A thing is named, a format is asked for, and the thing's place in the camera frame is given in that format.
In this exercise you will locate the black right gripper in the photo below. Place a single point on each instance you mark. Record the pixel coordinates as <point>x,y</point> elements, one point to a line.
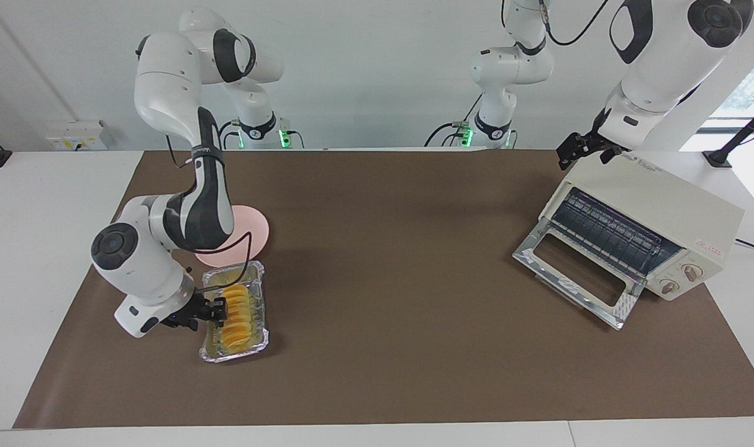
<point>187,310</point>

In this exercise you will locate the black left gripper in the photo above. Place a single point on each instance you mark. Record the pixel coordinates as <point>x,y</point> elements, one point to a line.
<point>600,144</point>

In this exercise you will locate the sliced yellow bread loaf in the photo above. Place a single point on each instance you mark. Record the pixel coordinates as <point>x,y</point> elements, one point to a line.
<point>237,316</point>

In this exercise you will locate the aluminium foil tray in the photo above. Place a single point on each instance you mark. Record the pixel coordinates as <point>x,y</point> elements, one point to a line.
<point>262,292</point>

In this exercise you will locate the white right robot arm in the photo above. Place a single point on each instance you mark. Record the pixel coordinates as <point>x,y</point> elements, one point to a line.
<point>172,93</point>

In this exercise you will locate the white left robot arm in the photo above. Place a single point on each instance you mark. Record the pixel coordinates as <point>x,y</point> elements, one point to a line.
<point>663,68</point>

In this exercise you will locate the white toaster oven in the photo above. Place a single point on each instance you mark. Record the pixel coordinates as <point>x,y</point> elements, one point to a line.
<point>681,205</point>

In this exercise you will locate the foil-lined glass oven door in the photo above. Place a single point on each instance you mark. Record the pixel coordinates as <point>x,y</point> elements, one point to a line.
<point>576,292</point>

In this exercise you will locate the beige oven knob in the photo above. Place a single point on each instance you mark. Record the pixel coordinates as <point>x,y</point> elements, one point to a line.
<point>691,271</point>
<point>669,286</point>

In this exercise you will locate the pink round plate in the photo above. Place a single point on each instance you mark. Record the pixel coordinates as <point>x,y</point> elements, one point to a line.
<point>253,230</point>

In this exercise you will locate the brown table mat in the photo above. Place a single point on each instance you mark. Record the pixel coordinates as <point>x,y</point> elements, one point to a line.
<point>402,310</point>

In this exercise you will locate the bright window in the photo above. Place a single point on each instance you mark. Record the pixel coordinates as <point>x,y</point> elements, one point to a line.
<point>753,87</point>

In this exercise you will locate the black camera stand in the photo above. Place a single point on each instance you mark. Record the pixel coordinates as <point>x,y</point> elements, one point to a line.
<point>740,133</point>

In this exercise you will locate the white wall socket box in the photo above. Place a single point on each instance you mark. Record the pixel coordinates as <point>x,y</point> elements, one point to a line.
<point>76,135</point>

